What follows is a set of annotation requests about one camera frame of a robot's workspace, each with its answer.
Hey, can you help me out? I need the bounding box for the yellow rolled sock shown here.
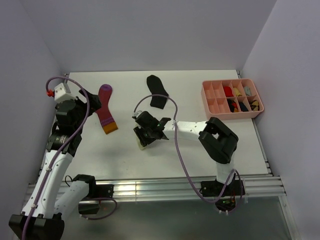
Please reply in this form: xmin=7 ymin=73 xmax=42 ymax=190
xmin=233 ymin=87 xmax=243 ymax=97

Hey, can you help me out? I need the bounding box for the aluminium frame rail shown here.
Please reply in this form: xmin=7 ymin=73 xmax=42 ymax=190
xmin=22 ymin=174 xmax=287 ymax=205

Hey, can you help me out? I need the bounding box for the pink divided organizer box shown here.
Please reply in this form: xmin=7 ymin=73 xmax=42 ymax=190
xmin=201 ymin=78 xmax=265 ymax=120

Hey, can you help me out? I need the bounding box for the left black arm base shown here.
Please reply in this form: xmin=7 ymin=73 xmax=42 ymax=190
xmin=78 ymin=184 xmax=118 ymax=221

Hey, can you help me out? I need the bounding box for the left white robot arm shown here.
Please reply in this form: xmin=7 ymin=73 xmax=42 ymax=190
xmin=8 ymin=90 xmax=102 ymax=240

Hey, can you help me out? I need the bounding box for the black orange rolled sock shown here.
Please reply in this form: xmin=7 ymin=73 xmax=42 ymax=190
xmin=227 ymin=98 xmax=240 ymax=113

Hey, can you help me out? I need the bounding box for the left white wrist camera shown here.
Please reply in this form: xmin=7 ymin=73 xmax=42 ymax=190
xmin=47 ymin=82 xmax=74 ymax=103

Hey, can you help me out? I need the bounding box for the argyle rolled sock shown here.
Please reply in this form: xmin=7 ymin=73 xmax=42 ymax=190
xmin=249 ymin=99 xmax=260 ymax=112

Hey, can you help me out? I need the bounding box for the grey rolled sock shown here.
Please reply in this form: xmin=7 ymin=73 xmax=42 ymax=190
xmin=243 ymin=86 xmax=252 ymax=96

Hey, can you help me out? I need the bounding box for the red rolled sock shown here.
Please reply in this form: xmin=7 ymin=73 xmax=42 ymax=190
xmin=223 ymin=86 xmax=234 ymax=98

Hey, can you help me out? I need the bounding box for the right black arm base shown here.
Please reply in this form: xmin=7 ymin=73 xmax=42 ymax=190
xmin=200 ymin=179 xmax=246 ymax=213

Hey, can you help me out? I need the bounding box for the navy rolled sock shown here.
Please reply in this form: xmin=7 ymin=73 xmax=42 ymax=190
xmin=238 ymin=101 xmax=250 ymax=112

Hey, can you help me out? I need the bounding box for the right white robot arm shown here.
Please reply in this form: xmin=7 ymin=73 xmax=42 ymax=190
xmin=132 ymin=111 xmax=239 ymax=195

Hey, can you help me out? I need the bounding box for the maroon purple orange sock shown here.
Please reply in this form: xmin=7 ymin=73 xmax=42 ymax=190
xmin=96 ymin=84 xmax=118 ymax=135

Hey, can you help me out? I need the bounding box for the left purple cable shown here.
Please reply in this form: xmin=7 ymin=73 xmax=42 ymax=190
xmin=21 ymin=76 xmax=118 ymax=240

